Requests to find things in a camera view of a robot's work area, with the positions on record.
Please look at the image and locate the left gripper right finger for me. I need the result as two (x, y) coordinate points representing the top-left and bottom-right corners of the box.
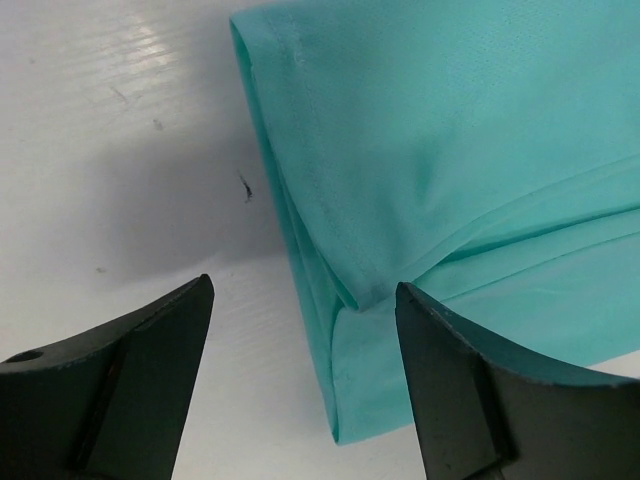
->
(396, 283), (639, 480)

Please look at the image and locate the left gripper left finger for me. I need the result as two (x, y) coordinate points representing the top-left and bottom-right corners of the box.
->
(1, 275), (214, 479)

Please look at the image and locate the teal green t-shirt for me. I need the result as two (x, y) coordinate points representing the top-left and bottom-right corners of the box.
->
(230, 1), (639, 444)

